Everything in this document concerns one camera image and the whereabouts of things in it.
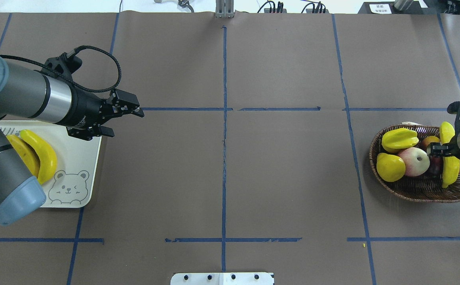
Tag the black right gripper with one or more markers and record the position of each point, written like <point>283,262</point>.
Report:
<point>453,149</point>

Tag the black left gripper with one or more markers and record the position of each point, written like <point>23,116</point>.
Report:
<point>85,109</point>

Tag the yellow banana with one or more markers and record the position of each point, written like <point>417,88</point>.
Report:
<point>397,140</point>
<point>451,164</point>

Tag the yellow banana moved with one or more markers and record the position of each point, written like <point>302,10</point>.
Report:
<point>26,153</point>
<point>46,154</point>

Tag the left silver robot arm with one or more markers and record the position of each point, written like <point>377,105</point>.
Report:
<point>47,93</point>

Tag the brown wicker basket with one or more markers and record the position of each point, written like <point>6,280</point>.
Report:
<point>422,188</point>

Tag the yellow pear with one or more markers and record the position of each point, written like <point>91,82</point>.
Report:
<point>390,167</point>

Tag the white bear print tray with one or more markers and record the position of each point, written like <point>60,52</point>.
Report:
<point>72,184</point>

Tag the brown paper table cover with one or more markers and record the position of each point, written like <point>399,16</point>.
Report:
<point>253,152</point>

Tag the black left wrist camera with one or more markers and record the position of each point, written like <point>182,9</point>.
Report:
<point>62,67</point>

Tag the aluminium frame post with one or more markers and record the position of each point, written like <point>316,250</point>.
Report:
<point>224,9</point>

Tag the white camera mast base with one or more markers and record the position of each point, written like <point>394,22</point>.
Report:
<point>223,278</point>

